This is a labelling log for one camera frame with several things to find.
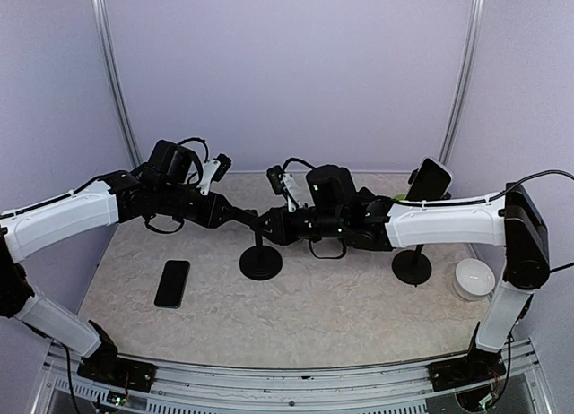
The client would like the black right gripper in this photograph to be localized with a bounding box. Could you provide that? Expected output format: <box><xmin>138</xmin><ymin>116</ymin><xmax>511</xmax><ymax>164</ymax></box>
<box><xmin>249</xmin><ymin>204</ymin><xmax>344</xmax><ymax>246</ymax></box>

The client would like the black gooseneck phone stand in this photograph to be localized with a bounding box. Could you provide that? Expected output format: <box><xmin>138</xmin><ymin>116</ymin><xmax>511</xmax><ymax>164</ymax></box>
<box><xmin>239</xmin><ymin>231</ymin><xmax>283</xmax><ymax>281</ymax></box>

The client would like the blue-edged black smartphone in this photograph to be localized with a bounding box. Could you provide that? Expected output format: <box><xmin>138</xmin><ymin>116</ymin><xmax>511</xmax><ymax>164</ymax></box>
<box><xmin>153</xmin><ymin>260</ymin><xmax>190</xmax><ymax>309</ymax></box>

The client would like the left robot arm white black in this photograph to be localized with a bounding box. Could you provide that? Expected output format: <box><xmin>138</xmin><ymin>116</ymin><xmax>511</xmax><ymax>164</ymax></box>
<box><xmin>1</xmin><ymin>140</ymin><xmax>257</xmax><ymax>383</ymax></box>

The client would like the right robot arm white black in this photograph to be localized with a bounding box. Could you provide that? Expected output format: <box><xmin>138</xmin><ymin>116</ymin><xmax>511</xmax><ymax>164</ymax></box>
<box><xmin>251</xmin><ymin>165</ymin><xmax>550</xmax><ymax>382</ymax></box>

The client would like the tall black phone stand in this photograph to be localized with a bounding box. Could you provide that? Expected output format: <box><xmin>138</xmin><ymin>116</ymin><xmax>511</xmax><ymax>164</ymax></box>
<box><xmin>391</xmin><ymin>245</ymin><xmax>432</xmax><ymax>287</ymax></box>

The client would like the white round bowl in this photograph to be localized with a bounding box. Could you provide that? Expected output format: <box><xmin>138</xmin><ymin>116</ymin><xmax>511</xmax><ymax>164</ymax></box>
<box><xmin>453</xmin><ymin>258</ymin><xmax>496</xmax><ymax>301</ymax></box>

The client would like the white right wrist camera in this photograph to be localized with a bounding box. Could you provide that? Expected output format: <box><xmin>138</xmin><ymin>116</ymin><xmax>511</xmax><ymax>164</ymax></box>
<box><xmin>266</xmin><ymin>165</ymin><xmax>303</xmax><ymax>212</ymax></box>

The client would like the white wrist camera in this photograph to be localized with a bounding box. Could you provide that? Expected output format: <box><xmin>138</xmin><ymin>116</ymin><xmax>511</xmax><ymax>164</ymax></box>
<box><xmin>197</xmin><ymin>153</ymin><xmax>232</xmax><ymax>196</ymax></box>
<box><xmin>266</xmin><ymin>165</ymin><xmax>303</xmax><ymax>212</ymax></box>

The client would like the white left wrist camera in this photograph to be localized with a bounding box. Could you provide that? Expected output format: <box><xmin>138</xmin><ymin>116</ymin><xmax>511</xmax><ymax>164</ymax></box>
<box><xmin>197</xmin><ymin>153</ymin><xmax>232</xmax><ymax>196</ymax></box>

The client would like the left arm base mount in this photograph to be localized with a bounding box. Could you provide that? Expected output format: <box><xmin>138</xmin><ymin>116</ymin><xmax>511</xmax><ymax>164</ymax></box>
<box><xmin>77</xmin><ymin>320</ymin><xmax>156</xmax><ymax>393</ymax></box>

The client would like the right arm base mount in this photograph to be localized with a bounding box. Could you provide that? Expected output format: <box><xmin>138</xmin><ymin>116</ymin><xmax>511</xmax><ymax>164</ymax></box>
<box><xmin>427</xmin><ymin>325</ymin><xmax>506</xmax><ymax>392</ymax></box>

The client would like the left aluminium corner post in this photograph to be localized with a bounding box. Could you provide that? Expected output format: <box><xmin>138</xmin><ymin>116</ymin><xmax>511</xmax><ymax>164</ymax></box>
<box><xmin>91</xmin><ymin>0</ymin><xmax>142</xmax><ymax>167</ymax></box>

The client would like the aluminium corner post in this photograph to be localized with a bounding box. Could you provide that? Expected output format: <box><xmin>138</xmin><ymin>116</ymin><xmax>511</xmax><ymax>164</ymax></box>
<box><xmin>91</xmin><ymin>0</ymin><xmax>142</xmax><ymax>167</ymax></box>
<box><xmin>439</xmin><ymin>0</ymin><xmax>485</xmax><ymax>165</ymax></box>

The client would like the aluminium front rail frame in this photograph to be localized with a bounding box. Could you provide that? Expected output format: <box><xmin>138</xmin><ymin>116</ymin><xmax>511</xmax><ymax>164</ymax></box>
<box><xmin>30</xmin><ymin>337</ymin><xmax>552</xmax><ymax>414</ymax></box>

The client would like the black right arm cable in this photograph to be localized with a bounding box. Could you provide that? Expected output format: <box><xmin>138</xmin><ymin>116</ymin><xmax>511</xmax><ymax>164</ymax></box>
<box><xmin>506</xmin><ymin>170</ymin><xmax>574</xmax><ymax>194</ymax></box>

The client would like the right aluminium corner post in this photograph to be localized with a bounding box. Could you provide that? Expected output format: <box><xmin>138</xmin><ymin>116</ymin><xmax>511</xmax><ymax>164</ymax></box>
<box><xmin>439</xmin><ymin>0</ymin><xmax>485</xmax><ymax>165</ymax></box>

